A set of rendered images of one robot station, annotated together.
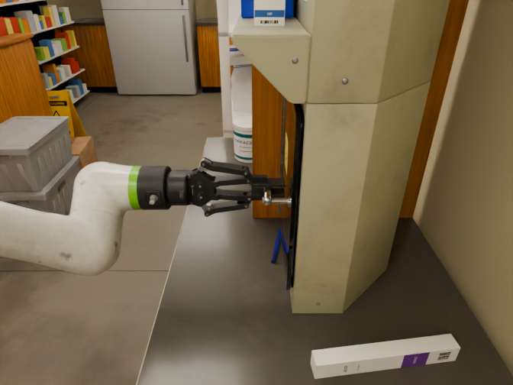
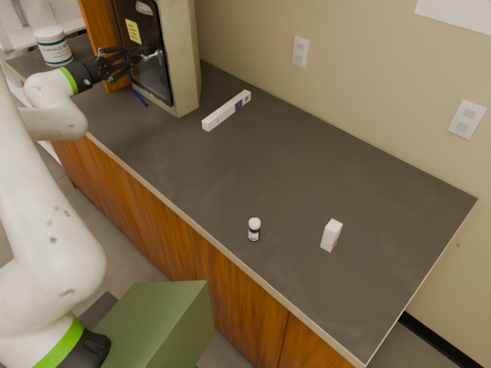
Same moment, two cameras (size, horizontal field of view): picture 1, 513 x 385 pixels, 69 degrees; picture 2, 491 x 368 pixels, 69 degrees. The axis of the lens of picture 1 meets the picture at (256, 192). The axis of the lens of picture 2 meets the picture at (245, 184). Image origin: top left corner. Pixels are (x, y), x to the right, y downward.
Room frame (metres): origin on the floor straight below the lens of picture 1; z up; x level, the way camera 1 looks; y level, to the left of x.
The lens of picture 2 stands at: (-0.46, 0.60, 1.80)
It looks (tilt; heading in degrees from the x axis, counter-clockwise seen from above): 46 degrees down; 314
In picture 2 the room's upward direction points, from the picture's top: straight up
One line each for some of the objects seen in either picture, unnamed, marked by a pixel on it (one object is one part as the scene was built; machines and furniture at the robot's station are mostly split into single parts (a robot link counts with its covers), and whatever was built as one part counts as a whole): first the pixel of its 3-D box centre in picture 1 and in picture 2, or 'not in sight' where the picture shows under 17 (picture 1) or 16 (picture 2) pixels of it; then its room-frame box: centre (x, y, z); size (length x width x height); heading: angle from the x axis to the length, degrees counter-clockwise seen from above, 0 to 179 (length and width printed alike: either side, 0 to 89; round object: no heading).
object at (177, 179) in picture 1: (193, 187); (99, 69); (0.68, 0.13, 1.20); 0.09 x 0.07 x 0.08; 90
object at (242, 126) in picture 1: (250, 139); (54, 46); (1.38, 0.03, 1.02); 0.13 x 0.13 x 0.15
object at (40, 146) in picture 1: (27, 152); not in sight; (2.39, 1.60, 0.49); 0.60 x 0.42 x 0.33; 0
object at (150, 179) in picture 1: (157, 188); (79, 77); (0.67, 0.21, 1.20); 0.12 x 0.06 x 0.09; 0
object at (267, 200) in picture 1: (275, 192); (144, 54); (0.66, -0.04, 1.20); 0.10 x 0.05 x 0.03; 179
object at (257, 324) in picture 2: not in sight; (202, 193); (0.56, -0.14, 0.45); 2.05 x 0.67 x 0.90; 0
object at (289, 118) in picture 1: (287, 179); (140, 47); (0.73, -0.07, 1.19); 0.30 x 0.01 x 0.40; 179
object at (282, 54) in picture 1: (267, 50); not in sight; (0.73, -0.02, 1.46); 0.32 x 0.12 x 0.10; 0
